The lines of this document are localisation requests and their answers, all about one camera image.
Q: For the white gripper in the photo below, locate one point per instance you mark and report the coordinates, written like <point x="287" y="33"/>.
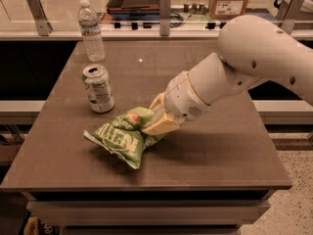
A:
<point x="182" y="98"/>

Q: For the green jalapeno chip bag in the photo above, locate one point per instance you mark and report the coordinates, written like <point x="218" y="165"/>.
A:
<point x="122" y="136"/>

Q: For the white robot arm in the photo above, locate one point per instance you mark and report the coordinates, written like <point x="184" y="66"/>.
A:
<point x="251" y="50"/>

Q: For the clear plastic water bottle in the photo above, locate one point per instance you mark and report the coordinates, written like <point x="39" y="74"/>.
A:
<point x="91" y="33"/>

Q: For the white green soda can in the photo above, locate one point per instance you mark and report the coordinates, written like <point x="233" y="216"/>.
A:
<point x="98" y="88"/>

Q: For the brown cardboard box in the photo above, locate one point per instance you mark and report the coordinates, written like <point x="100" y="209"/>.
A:
<point x="226" y="9"/>

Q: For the middle metal rail bracket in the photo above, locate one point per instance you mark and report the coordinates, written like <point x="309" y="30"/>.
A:
<point x="164" y="17"/>

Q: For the metal rail bracket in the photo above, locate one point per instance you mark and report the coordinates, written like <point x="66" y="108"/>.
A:
<point x="164" y="17"/>
<point x="42" y="24"/>
<point x="288" y="10"/>

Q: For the left metal rail bracket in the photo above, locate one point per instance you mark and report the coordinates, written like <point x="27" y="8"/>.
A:
<point x="42" y="24"/>

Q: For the right metal rail bracket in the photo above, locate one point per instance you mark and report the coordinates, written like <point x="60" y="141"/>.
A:
<point x="288" y="10"/>

